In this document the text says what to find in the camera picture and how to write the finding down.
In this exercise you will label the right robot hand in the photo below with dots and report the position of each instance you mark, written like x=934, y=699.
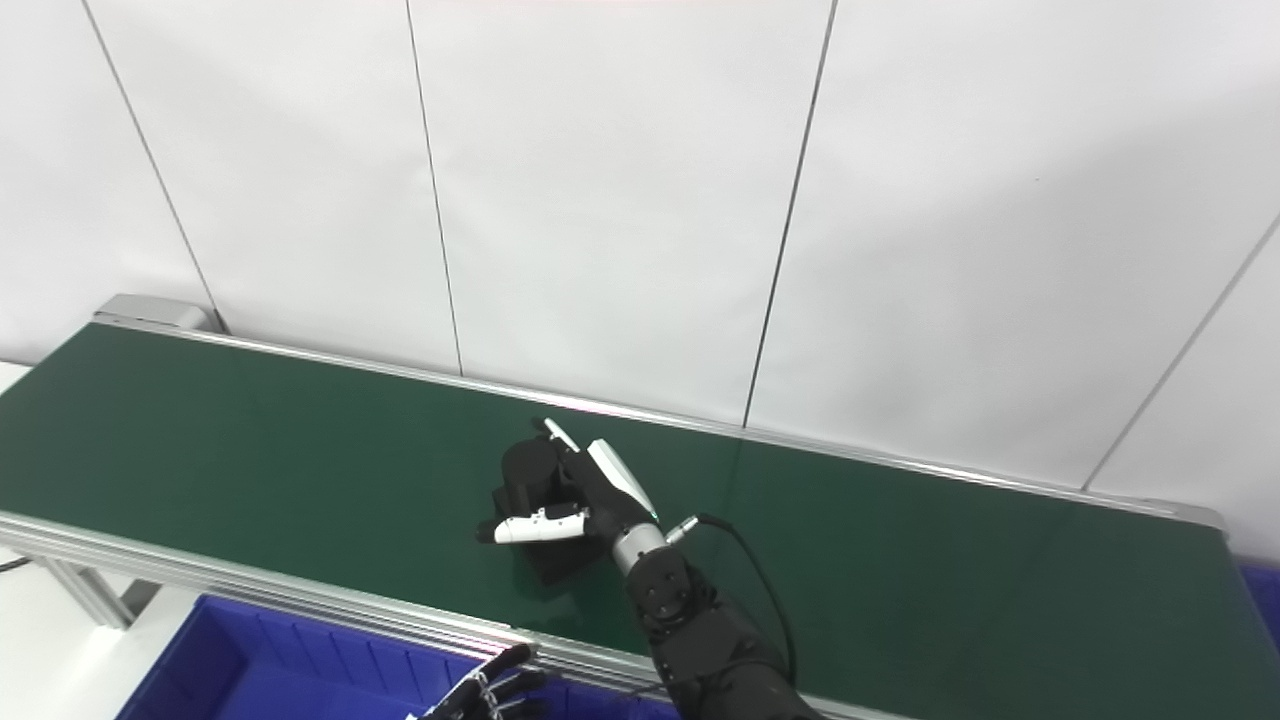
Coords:
x=610, y=500

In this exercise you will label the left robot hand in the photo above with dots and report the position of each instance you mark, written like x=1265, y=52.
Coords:
x=490, y=690

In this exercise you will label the black cylinder part square base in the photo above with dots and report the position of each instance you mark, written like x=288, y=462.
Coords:
x=530, y=470

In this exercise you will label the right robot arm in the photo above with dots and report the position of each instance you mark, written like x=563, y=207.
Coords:
x=700, y=640

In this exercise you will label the blue plastic bin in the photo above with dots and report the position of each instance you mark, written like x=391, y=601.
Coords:
x=1265, y=600
x=260, y=680

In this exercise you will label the aluminium conveyor leg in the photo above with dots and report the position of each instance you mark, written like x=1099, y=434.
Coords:
x=85, y=590

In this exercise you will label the green conveyor belt aluminium frame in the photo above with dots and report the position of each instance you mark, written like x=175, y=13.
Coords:
x=300, y=470

